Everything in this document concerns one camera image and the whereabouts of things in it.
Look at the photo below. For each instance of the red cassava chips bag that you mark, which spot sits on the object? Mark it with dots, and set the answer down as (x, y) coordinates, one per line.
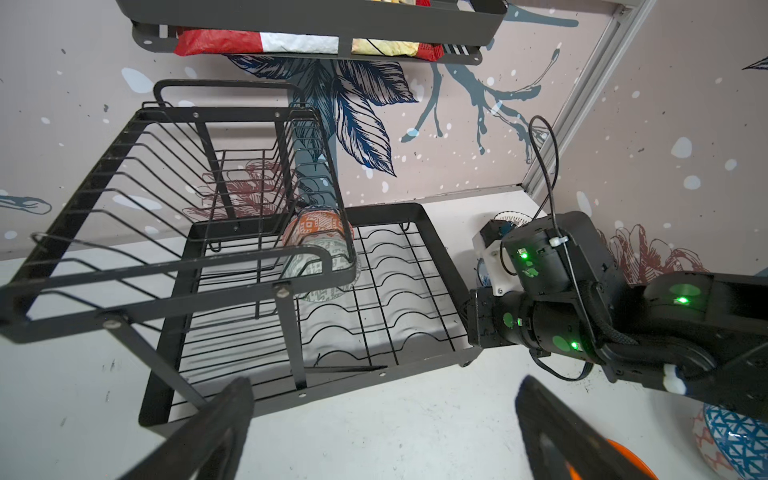
(209, 41)

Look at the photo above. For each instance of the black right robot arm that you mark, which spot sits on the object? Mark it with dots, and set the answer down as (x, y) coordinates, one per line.
(556, 289)

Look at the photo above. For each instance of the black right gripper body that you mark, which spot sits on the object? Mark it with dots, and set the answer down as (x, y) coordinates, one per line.
(516, 319)

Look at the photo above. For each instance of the white brown lattice bowl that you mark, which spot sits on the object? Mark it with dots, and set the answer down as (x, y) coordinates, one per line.
(515, 218)

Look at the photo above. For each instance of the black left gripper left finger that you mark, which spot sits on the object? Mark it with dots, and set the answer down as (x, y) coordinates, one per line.
(209, 446)

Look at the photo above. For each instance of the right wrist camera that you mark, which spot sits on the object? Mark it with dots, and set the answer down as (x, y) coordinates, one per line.
(487, 244)

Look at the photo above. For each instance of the red patterned bowl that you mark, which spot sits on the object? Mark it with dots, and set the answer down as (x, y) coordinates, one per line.
(319, 227)

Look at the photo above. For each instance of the black wall shelf basket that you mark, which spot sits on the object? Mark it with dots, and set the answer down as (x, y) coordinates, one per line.
(156, 23)

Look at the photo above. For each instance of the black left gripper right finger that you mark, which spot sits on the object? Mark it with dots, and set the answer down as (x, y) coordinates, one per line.
(559, 444)

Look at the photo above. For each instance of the blue geometric patterned bowl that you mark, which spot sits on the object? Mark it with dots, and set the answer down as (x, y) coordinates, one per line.
(732, 445)

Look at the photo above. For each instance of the black wire dish rack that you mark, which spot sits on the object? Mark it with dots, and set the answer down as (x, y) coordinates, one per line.
(172, 245)

